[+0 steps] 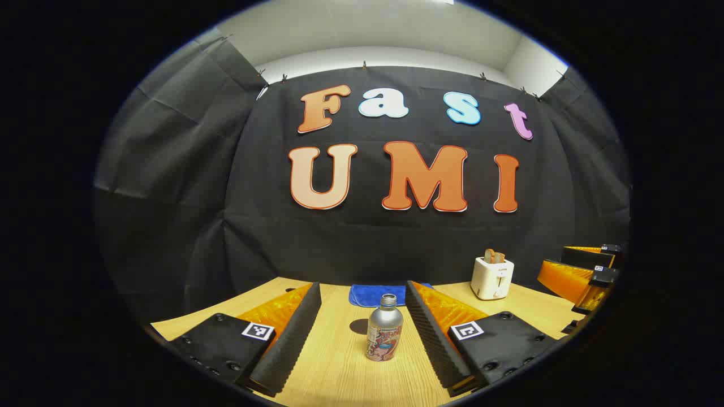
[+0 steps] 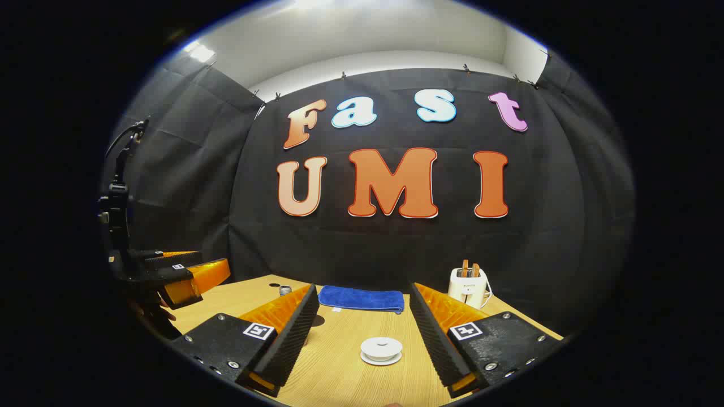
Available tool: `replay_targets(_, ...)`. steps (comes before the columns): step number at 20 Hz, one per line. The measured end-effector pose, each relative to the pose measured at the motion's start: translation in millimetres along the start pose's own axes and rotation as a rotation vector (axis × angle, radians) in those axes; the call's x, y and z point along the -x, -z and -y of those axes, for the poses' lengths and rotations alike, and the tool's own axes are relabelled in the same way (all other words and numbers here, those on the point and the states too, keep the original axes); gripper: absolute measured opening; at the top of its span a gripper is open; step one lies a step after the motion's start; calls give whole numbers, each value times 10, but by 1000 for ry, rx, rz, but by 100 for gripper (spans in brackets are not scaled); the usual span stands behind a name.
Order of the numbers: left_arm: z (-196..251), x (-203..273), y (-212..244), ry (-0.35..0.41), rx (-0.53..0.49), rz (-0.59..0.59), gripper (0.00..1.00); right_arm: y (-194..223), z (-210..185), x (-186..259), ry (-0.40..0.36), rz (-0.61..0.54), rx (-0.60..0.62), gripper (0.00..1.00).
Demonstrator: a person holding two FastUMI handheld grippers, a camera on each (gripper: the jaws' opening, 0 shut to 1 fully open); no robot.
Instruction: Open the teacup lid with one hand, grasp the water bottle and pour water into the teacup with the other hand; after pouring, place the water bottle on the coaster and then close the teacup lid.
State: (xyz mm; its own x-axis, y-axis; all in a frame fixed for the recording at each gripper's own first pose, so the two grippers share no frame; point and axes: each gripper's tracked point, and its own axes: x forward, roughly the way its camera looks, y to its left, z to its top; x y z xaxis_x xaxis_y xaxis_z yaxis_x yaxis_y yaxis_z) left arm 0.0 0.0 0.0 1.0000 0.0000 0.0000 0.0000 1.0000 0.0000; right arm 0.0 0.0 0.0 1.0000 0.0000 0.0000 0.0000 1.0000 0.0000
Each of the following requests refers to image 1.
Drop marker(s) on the toast slice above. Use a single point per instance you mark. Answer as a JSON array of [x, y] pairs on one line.
[[494, 256]]

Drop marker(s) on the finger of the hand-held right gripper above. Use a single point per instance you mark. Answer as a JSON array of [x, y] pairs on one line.
[[588, 257], [565, 280]]

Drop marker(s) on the silver water bottle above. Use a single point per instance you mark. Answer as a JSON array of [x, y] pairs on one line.
[[384, 333]]

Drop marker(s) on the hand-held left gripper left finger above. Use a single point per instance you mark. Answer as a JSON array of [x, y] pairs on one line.
[[291, 339]]

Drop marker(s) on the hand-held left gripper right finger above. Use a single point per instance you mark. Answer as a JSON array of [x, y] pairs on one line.
[[432, 339]]

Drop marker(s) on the blue cloth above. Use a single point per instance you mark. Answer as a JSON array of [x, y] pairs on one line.
[[367, 295]]

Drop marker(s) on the black backdrop cloth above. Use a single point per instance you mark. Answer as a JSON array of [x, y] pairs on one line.
[[396, 243]]

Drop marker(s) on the dark round coaster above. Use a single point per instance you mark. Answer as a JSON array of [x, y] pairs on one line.
[[358, 326]]

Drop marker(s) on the white toaster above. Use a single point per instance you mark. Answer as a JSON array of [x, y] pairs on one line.
[[491, 280]]

